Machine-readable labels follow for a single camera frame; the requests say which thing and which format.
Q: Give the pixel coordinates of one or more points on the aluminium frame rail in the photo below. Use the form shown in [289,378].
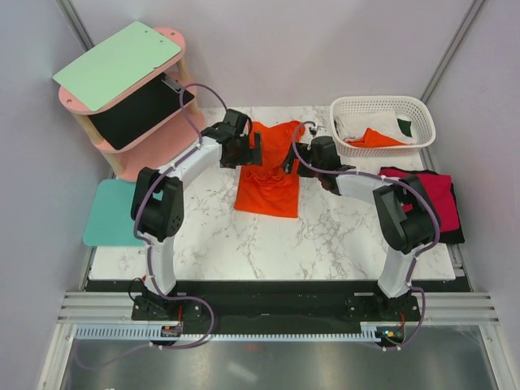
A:
[439,308]

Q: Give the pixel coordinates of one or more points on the teal cutting board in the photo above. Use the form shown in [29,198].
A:
[110,223]

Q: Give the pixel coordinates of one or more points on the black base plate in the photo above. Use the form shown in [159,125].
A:
[284,307]

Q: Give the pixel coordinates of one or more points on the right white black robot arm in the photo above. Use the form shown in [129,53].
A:
[407,217]

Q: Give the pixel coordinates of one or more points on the white cable duct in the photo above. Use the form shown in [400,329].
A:
[160,333]

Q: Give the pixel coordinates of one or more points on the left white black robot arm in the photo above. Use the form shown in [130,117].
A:
[158,204]

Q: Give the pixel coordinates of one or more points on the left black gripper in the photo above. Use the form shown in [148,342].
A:
[252,157]

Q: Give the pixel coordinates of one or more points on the black t shirt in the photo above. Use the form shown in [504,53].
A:
[457,237]

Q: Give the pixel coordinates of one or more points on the black clipboard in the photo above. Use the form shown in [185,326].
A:
[141,111]

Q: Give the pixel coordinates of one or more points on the dark green cloth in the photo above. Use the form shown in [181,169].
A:
[405,127]

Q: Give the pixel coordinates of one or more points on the white plastic laundry basket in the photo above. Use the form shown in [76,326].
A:
[407,108]

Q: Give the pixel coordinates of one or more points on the pink two tier shelf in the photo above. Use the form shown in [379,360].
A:
[169,139]

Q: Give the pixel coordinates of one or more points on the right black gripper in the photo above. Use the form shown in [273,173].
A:
[287,162]

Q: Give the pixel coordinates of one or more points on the orange t shirt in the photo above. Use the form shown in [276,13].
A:
[267,189]
[373,139]

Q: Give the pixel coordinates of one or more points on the mint green board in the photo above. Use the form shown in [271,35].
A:
[101,76]

